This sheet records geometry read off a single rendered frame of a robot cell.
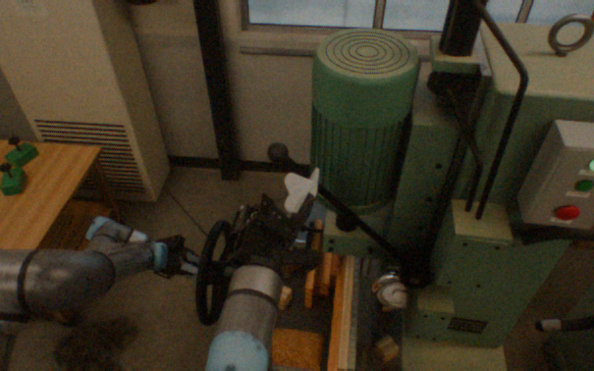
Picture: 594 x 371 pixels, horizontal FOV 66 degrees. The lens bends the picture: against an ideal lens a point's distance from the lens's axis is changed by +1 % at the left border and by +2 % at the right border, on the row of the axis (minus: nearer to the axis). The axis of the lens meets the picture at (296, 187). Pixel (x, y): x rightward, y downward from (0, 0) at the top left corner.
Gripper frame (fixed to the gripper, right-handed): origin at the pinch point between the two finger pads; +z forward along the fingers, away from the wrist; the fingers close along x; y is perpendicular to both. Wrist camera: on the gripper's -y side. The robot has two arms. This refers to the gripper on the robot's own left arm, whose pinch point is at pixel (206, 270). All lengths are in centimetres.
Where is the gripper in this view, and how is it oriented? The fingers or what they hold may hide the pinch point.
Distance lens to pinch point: 143.8
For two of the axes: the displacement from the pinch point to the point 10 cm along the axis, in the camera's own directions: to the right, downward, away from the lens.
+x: -1.5, 7.0, -7.0
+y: -4.9, 5.6, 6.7
